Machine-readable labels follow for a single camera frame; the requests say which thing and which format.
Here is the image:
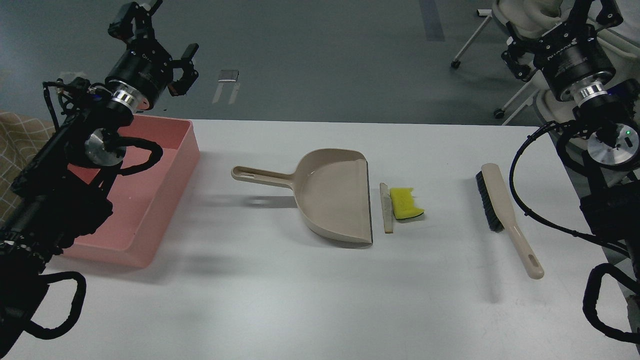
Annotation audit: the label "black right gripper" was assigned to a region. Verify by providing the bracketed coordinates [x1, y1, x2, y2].
[501, 0, 624, 102]

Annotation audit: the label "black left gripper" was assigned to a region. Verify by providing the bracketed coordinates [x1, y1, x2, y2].
[105, 1, 200, 110]

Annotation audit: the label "beige hand brush black bristles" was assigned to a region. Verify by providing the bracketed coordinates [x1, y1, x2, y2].
[475, 162, 546, 280]

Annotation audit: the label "beige plastic dustpan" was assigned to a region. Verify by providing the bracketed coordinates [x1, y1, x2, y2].
[231, 148, 373, 246]

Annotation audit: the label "yellow sponge piece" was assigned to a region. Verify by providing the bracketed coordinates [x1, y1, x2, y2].
[389, 187, 425, 220]

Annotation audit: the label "beige scrap strip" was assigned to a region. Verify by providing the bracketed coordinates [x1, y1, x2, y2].
[379, 182, 394, 234]

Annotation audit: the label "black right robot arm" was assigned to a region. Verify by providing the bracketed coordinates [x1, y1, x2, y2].
[502, 0, 639, 344]

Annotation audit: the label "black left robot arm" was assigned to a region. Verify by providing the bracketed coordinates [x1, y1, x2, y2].
[1, 0, 199, 356]

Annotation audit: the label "pink plastic bin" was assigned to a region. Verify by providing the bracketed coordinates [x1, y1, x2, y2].
[62, 115, 201, 268]

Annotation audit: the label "beige checkered cloth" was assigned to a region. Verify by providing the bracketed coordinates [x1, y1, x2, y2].
[0, 110, 54, 226]

